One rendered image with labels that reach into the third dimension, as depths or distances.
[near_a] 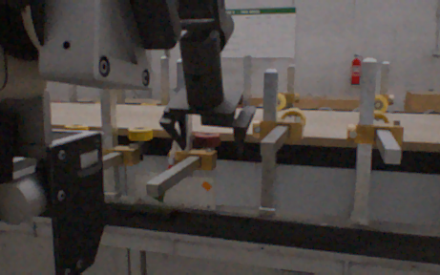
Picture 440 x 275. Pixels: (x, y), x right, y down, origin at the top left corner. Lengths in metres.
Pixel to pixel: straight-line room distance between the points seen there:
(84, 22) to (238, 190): 1.21
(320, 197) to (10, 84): 1.17
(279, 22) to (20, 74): 8.07
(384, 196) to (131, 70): 1.17
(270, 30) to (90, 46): 8.13
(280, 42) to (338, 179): 7.05
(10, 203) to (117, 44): 0.21
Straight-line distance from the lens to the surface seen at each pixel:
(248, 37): 8.50
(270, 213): 1.25
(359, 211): 1.23
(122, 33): 0.37
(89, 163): 0.53
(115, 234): 1.49
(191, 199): 1.30
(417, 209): 1.47
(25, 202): 0.47
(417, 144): 1.40
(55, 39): 0.34
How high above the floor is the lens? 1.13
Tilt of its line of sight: 10 degrees down
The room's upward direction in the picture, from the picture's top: straight up
